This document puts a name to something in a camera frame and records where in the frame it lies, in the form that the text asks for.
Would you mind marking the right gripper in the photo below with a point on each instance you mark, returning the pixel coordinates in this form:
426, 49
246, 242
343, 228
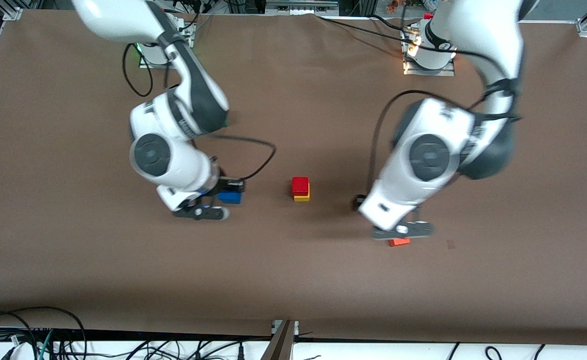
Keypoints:
227, 185

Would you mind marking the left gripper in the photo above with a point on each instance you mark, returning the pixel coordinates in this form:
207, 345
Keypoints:
359, 202

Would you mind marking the blue cube block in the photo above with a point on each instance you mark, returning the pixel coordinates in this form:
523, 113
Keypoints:
229, 198

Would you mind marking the red cube block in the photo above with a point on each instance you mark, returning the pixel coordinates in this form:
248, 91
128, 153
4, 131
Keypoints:
300, 185

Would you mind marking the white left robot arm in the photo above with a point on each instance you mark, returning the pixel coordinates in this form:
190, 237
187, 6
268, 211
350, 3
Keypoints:
438, 150

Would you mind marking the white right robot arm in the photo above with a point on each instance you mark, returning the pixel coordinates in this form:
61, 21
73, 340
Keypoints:
183, 125

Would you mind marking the yellow cube block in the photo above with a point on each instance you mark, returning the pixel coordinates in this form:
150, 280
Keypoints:
302, 198

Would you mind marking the orange cube block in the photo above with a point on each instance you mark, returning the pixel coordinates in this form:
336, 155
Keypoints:
398, 243

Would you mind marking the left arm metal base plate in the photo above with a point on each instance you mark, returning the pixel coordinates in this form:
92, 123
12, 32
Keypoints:
413, 71

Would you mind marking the small metal edge bracket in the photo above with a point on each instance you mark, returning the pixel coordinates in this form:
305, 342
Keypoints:
284, 326

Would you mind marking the dark slanted post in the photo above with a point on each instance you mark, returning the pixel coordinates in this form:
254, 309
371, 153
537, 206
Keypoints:
278, 347

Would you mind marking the aluminium background rail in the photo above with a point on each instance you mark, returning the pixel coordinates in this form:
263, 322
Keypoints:
301, 5

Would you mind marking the aluminium corner bracket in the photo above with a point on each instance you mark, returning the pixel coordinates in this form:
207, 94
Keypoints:
12, 14
585, 26

